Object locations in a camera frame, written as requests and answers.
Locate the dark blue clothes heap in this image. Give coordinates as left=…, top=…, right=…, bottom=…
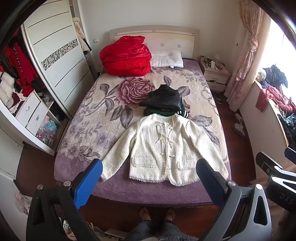
left=277, top=113, right=296, bottom=144

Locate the person's right foot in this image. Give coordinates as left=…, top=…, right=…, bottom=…
left=164, top=207, right=176, bottom=223

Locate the folded dark clothes stack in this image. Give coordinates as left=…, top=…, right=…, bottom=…
left=139, top=85, right=182, bottom=112

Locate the heap of small toiletries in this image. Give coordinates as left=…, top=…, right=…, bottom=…
left=200, top=55, right=228, bottom=71

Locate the purple floral blanket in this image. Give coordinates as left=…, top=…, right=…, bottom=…
left=54, top=58, right=232, bottom=205

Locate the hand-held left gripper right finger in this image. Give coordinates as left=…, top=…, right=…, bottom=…
left=195, top=159, right=272, bottom=241

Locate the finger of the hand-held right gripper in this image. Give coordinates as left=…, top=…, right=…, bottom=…
left=284, top=147, right=296, bottom=161
left=255, top=152, right=284, bottom=179

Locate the cream hanging robe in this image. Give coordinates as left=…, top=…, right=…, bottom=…
left=73, top=17, right=90, bottom=52

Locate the pink floor cloth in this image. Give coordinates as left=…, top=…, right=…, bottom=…
left=15, top=192, right=33, bottom=215

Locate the white pillow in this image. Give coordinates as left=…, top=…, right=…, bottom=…
left=150, top=49, right=184, bottom=68

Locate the white wardrobe drawer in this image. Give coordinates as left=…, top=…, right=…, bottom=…
left=15, top=94, right=42, bottom=121
left=26, top=102, right=49, bottom=136

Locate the red and white packet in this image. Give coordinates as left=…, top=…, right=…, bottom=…
left=63, top=220, right=78, bottom=241

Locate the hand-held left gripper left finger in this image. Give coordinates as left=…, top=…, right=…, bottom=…
left=26, top=159, right=103, bottom=241

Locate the green striped garment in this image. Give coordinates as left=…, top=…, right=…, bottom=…
left=143, top=102, right=191, bottom=120

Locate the red knitted garment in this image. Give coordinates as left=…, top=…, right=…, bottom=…
left=255, top=86, right=293, bottom=113

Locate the white tweed jacket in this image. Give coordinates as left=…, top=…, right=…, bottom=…
left=100, top=113, right=229, bottom=187

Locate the person's left foot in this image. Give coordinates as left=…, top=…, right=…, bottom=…
left=139, top=207, right=152, bottom=224

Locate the person's foot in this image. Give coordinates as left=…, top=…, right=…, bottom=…
left=139, top=207, right=152, bottom=224
left=164, top=207, right=176, bottom=223

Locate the white nightstand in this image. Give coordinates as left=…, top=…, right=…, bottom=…
left=199, top=56, right=231, bottom=93

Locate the brown cardboard piece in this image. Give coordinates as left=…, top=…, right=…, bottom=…
left=105, top=229, right=129, bottom=240

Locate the beige bed headboard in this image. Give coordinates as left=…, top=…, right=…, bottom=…
left=109, top=27, right=200, bottom=61

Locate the pile of pastel clothes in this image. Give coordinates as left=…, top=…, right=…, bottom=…
left=36, top=115, right=58, bottom=146

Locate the white wardrobe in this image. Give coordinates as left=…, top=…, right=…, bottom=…
left=0, top=0, right=95, bottom=180

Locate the red hanging coat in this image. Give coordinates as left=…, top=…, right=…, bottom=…
left=5, top=43, right=38, bottom=96

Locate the white fluffy garment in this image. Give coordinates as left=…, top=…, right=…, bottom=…
left=0, top=74, right=15, bottom=108

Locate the red quilt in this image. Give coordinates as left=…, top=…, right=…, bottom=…
left=99, top=35, right=152, bottom=76

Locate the pink curtain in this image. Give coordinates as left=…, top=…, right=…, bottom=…
left=224, top=0, right=271, bottom=112

